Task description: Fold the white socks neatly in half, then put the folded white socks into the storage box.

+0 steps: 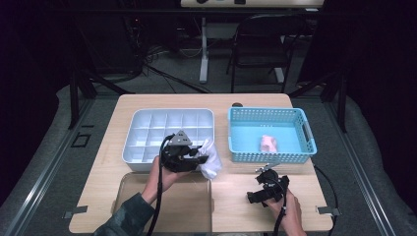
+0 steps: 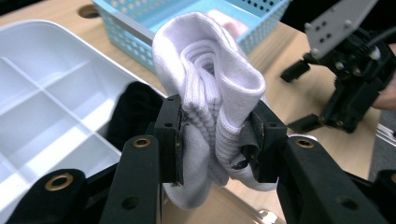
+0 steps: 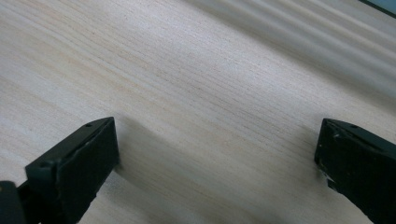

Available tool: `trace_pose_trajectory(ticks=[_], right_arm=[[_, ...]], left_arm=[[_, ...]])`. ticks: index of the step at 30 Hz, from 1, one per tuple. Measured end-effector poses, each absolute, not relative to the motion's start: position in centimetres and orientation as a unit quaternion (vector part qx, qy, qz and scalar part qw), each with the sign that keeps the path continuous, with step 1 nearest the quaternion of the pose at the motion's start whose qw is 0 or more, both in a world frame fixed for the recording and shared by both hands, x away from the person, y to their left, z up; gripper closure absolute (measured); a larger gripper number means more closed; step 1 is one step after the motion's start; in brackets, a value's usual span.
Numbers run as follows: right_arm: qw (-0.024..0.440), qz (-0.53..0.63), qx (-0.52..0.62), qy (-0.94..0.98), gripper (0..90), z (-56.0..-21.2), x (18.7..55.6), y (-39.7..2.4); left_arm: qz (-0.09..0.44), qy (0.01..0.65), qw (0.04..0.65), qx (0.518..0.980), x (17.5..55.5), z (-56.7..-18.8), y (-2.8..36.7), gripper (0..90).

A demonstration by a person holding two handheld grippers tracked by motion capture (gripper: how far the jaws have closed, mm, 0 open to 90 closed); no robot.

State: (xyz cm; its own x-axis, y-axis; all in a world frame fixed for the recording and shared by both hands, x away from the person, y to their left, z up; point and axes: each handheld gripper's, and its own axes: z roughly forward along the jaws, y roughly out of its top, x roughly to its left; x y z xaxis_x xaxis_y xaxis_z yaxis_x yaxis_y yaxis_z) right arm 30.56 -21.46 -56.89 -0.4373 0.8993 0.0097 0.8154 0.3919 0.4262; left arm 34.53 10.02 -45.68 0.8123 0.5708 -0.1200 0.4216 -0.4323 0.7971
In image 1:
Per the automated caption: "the pink sock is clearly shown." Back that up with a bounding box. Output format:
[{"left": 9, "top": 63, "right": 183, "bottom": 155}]
[{"left": 260, "top": 134, "right": 278, "bottom": 153}]

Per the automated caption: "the grey metal table bracket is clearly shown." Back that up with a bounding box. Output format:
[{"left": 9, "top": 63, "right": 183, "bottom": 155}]
[
  {"left": 62, "top": 205, "right": 89, "bottom": 220},
  {"left": 315, "top": 205, "right": 342, "bottom": 217}
]

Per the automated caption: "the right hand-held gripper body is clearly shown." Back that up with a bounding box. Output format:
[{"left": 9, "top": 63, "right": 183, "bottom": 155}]
[{"left": 255, "top": 162, "right": 292, "bottom": 208}]

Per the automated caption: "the white desk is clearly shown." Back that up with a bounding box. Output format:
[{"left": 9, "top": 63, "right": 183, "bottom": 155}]
[{"left": 179, "top": 0, "right": 325, "bottom": 85}]

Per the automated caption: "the black folding chair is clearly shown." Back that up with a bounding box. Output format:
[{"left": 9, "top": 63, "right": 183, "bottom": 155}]
[{"left": 225, "top": 13, "right": 310, "bottom": 94}]

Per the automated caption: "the right hand-held gripper cable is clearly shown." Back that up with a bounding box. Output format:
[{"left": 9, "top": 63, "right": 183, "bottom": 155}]
[{"left": 270, "top": 176, "right": 289, "bottom": 236}]

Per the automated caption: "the hand-held gripper cable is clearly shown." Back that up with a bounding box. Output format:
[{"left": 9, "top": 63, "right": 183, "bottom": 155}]
[
  {"left": 270, "top": 176, "right": 289, "bottom": 236},
  {"left": 146, "top": 133, "right": 176, "bottom": 236}
]

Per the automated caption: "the blue plastic basket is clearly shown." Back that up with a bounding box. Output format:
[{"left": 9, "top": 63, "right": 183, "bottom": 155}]
[{"left": 227, "top": 106, "right": 319, "bottom": 164}]

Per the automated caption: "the thin black cable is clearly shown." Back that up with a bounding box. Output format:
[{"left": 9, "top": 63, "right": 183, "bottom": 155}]
[{"left": 312, "top": 162, "right": 339, "bottom": 236}]

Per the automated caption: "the person's right hand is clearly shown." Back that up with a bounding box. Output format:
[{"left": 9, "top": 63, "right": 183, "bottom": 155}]
[{"left": 263, "top": 191, "right": 303, "bottom": 231}]

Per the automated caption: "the person's left hand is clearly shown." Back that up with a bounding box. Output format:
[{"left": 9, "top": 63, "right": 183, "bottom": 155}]
[{"left": 141, "top": 155, "right": 192, "bottom": 206}]

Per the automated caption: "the metal floor rail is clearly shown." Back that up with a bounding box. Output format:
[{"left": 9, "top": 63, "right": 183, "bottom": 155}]
[
  {"left": 4, "top": 97, "right": 96, "bottom": 236},
  {"left": 323, "top": 99, "right": 397, "bottom": 236}
]

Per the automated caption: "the bundle of floor cables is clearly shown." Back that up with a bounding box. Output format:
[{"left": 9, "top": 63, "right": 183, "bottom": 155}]
[{"left": 142, "top": 43, "right": 212, "bottom": 94}]

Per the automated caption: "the white compartment storage box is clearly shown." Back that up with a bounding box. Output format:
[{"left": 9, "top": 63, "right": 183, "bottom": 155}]
[{"left": 121, "top": 107, "right": 216, "bottom": 173}]

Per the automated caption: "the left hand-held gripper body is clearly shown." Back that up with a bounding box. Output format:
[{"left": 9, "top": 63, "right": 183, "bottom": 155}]
[{"left": 160, "top": 130, "right": 202, "bottom": 174}]

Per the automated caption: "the white sock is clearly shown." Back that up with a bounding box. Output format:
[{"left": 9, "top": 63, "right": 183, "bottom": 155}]
[{"left": 195, "top": 137, "right": 223, "bottom": 181}]

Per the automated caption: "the clear plastic box lid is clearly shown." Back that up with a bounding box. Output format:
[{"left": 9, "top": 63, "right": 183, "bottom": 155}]
[{"left": 111, "top": 171, "right": 214, "bottom": 234}]

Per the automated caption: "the black metal stand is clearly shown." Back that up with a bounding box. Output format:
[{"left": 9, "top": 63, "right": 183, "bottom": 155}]
[
  {"left": 288, "top": 70, "right": 349, "bottom": 134},
  {"left": 67, "top": 70, "right": 136, "bottom": 131}
]

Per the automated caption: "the left hand-held gripper cable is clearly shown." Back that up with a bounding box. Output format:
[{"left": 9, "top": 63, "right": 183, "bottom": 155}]
[{"left": 146, "top": 133, "right": 176, "bottom": 236}]

